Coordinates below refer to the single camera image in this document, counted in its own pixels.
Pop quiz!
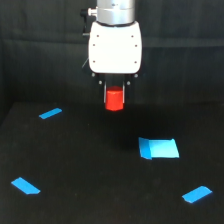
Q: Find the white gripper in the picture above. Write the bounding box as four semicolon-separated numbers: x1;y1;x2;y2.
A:
86;22;142;104

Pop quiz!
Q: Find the red cylinder block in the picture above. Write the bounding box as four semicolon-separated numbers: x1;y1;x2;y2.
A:
105;86;124;111

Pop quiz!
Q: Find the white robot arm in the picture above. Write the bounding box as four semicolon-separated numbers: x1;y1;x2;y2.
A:
80;0;142;111

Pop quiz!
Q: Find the blue tape strip top left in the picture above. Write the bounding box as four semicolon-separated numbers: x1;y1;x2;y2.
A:
39;108;62;119

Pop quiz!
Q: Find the blue tape strip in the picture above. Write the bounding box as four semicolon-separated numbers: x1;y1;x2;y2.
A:
182;186;212;203
11;177;40;195
39;108;62;119

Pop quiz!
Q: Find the large blue paper square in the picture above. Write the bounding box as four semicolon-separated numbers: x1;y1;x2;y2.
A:
138;138;179;160

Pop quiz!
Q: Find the blue tape strip bottom right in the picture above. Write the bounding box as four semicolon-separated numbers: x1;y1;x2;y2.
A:
182;186;212;203

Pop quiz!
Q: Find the blue tape strip bottom left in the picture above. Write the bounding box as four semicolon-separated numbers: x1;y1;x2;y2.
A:
11;177;40;195

